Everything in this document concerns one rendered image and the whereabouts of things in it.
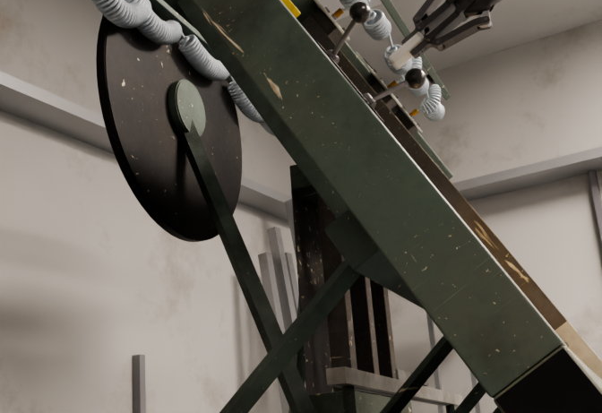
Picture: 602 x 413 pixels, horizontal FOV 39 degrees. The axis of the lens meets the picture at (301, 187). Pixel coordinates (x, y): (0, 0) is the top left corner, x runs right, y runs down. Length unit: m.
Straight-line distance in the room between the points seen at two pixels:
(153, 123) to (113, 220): 2.05
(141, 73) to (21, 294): 1.73
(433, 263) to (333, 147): 0.22
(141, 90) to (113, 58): 0.14
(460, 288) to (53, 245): 3.16
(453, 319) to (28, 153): 3.23
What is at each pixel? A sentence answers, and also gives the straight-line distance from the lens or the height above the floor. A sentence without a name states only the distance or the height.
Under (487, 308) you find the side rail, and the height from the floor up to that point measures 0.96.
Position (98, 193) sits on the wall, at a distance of 4.39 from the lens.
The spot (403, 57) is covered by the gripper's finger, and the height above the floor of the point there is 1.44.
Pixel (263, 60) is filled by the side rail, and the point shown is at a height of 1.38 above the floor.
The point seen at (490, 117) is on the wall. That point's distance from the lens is 5.84.
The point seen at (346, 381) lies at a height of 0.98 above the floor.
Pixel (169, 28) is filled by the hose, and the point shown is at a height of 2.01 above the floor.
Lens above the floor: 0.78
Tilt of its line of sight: 19 degrees up
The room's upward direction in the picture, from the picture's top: 4 degrees counter-clockwise
